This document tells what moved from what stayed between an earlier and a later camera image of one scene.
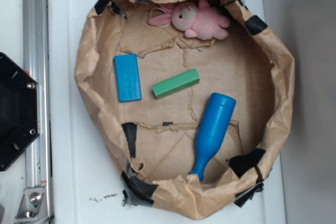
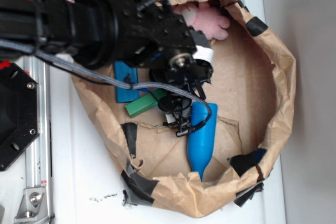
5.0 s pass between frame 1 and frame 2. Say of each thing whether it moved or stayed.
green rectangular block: moved
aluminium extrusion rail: stayed
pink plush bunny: stayed
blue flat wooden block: stayed
